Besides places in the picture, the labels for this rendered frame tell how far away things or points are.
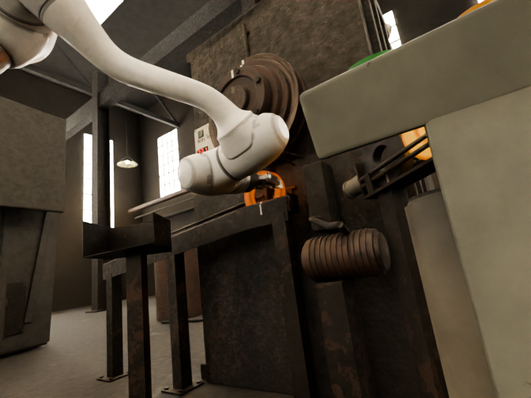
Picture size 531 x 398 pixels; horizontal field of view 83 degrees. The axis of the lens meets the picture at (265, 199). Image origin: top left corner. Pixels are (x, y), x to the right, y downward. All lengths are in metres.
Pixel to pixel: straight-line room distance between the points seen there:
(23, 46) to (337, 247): 0.89
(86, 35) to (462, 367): 0.82
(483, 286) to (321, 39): 1.33
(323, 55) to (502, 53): 1.22
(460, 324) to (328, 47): 1.22
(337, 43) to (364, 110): 1.20
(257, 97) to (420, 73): 1.00
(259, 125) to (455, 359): 0.51
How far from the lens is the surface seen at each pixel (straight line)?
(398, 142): 0.80
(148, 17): 10.24
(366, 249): 0.80
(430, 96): 0.21
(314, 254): 0.85
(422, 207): 0.34
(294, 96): 1.19
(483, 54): 0.21
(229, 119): 0.68
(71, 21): 0.81
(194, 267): 3.96
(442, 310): 0.35
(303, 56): 1.45
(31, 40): 0.94
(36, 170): 3.62
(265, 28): 1.66
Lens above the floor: 0.47
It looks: 13 degrees up
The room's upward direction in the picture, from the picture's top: 7 degrees counter-clockwise
